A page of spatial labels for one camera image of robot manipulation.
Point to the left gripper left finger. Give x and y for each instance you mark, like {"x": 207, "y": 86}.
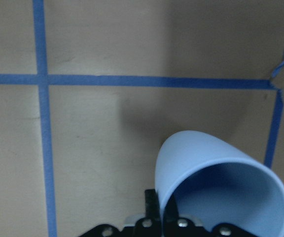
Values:
{"x": 150, "y": 224}

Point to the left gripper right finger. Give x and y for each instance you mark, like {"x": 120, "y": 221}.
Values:
{"x": 180, "y": 225}

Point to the light blue plastic cup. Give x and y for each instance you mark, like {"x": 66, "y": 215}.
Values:
{"x": 217, "y": 183}

